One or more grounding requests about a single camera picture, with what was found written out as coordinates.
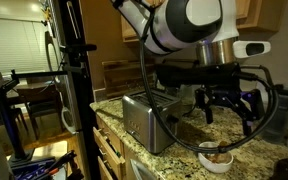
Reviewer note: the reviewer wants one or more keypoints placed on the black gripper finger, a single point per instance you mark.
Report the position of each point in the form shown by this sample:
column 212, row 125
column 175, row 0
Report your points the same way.
column 208, row 110
column 250, row 110

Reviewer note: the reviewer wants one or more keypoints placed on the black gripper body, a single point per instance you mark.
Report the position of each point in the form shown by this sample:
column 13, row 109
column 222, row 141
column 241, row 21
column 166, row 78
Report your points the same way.
column 222, row 93

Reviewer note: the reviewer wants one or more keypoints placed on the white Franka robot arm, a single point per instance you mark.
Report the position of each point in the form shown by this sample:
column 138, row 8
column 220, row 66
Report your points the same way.
column 197, row 20

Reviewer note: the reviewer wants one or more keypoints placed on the stainless steel toaster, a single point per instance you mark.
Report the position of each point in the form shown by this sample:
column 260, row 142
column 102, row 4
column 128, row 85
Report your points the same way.
column 147, row 123

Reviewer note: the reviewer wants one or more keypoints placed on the grey water bottle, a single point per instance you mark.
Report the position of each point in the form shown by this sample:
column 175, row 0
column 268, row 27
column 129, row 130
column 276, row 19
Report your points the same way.
column 279, row 116

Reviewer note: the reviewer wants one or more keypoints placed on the white bowl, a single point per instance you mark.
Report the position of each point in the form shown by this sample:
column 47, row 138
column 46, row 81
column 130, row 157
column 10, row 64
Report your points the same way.
column 217, row 166

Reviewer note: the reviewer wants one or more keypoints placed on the wooden drawer cabinet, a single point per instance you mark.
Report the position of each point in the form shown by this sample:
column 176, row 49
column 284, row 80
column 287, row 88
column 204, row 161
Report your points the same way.
column 109, row 146

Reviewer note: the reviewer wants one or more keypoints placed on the wooden dining table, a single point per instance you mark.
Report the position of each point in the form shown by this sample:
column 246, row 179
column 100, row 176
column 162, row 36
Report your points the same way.
column 34, row 90

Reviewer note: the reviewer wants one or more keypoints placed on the dark tripod pole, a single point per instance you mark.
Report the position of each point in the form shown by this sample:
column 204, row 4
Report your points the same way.
column 10, row 126

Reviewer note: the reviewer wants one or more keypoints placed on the white window blinds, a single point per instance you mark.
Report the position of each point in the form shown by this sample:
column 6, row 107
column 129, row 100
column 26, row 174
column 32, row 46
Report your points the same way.
column 14, row 46

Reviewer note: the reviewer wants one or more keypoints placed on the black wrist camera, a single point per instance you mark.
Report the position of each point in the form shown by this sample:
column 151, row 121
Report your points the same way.
column 197, row 76

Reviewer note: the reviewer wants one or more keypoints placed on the wooden wall cabinet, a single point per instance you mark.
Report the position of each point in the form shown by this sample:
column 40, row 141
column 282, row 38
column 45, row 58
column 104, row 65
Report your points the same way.
column 260, row 13

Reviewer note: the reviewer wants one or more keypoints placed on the black camera stand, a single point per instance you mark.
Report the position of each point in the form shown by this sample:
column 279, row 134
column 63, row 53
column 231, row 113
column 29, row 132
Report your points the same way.
column 80, row 93

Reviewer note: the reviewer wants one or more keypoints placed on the black stereo camera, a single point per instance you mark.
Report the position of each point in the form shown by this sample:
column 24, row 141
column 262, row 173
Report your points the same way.
column 79, row 48

